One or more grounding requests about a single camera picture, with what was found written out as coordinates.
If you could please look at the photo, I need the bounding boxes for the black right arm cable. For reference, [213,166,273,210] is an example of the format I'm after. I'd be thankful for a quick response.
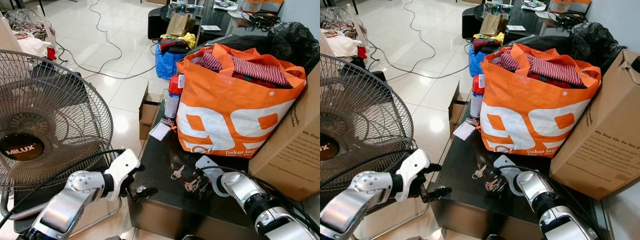
[255,179,321,236]
[547,172,603,238]

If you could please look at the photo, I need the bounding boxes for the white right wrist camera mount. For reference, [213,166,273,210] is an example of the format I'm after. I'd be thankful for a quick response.
[194,155,232,197]
[493,154,527,197]

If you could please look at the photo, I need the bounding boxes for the red white striped cloth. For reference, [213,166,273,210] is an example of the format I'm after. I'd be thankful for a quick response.
[492,48,587,89]
[192,48,292,89]

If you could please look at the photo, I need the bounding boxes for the orange white shopping bag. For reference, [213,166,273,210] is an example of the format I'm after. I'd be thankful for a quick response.
[478,43,603,159]
[175,43,307,159]

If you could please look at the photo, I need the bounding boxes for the black glossy low table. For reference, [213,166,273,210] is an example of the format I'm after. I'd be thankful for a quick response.
[430,89,601,240]
[127,89,306,240]

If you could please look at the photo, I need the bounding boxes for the white paper tag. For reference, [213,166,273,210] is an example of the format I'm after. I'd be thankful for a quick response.
[148,121,174,142]
[452,121,476,141]

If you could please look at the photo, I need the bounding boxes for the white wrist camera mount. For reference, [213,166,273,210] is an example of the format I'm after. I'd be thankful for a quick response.
[194,155,232,197]
[493,154,527,197]
[103,148,142,202]
[395,148,432,202]

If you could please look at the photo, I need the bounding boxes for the blue plastic bag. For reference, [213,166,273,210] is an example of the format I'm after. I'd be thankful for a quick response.
[154,43,189,81]
[468,43,494,79]

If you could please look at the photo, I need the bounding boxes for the brown paper bag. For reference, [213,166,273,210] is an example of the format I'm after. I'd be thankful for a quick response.
[479,12,509,37]
[166,12,197,37]

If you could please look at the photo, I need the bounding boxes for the large brown cardboard box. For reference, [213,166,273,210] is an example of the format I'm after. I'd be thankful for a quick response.
[548,48,640,201]
[248,64,321,202]

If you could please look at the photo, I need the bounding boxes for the red black cloth pile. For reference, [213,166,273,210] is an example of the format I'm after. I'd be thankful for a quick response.
[159,37,192,54]
[471,37,501,54]

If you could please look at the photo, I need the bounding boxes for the black cable bundle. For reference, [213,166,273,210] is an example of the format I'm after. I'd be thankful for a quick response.
[242,12,282,29]
[548,11,589,28]

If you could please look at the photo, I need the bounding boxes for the clear plastic bag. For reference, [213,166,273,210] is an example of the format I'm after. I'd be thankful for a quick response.
[320,5,372,60]
[2,7,59,62]

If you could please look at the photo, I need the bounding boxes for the orange carton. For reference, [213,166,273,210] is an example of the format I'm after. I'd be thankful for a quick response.
[549,0,592,14]
[239,0,284,14]

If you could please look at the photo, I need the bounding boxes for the black square stool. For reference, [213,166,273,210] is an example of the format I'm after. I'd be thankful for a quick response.
[461,7,484,40]
[147,7,174,40]

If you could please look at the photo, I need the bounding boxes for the white cloth bundle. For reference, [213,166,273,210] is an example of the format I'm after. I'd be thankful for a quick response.
[13,32,52,59]
[321,29,362,59]

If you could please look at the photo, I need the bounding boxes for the long cable on floor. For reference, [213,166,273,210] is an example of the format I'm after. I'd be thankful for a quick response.
[367,0,471,81]
[54,0,158,81]

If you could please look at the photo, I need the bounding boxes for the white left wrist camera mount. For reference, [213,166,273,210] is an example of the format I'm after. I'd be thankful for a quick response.
[395,148,432,202]
[103,148,142,202]

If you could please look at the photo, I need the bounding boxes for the black plastic rubbish bag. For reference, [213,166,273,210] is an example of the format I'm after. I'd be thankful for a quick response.
[569,21,627,77]
[270,21,321,77]

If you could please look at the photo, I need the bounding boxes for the grey metal Milux fan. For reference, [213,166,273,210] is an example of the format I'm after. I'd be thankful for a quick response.
[320,53,432,240]
[0,49,124,236]

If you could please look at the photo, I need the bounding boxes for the dark glass table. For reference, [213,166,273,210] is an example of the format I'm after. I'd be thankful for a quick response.
[473,0,593,46]
[167,0,287,47]

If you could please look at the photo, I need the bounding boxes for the red white spray can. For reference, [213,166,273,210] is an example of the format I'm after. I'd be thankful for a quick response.
[164,74,185,120]
[469,74,486,120]

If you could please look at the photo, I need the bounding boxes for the small open cardboard box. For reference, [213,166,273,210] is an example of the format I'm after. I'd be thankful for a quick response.
[448,82,472,137]
[138,82,167,141]

